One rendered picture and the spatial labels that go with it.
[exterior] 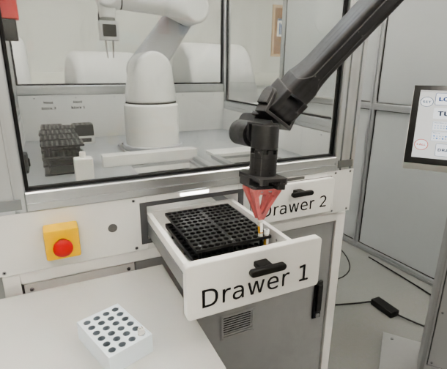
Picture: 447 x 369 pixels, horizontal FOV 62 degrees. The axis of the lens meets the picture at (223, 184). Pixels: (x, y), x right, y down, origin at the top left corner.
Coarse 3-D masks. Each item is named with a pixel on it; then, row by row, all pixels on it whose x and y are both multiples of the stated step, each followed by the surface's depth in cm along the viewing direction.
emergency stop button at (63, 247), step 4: (60, 240) 79; (64, 240) 79; (68, 240) 80; (56, 244) 79; (60, 244) 79; (64, 244) 79; (68, 244) 79; (72, 244) 80; (56, 248) 79; (60, 248) 79; (64, 248) 79; (68, 248) 80; (72, 248) 80; (56, 252) 79; (60, 252) 79; (64, 252) 79; (68, 252) 80; (60, 256) 80; (64, 256) 80
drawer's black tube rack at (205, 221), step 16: (208, 208) 97; (224, 208) 98; (176, 224) 87; (192, 224) 87; (208, 224) 87; (224, 224) 88; (240, 224) 87; (176, 240) 87; (192, 240) 79; (208, 240) 78; (224, 240) 78; (192, 256) 78; (208, 256) 78
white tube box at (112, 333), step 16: (96, 320) 70; (112, 320) 69; (128, 320) 69; (80, 336) 69; (96, 336) 65; (112, 336) 65; (128, 336) 65; (144, 336) 65; (96, 352) 64; (112, 352) 61; (128, 352) 63; (144, 352) 65; (112, 368) 61
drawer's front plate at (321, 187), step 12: (312, 180) 112; (324, 180) 113; (288, 192) 108; (324, 192) 114; (276, 204) 108; (288, 204) 109; (300, 204) 112; (312, 204) 114; (324, 204) 116; (276, 216) 109; (288, 216) 111; (300, 216) 113
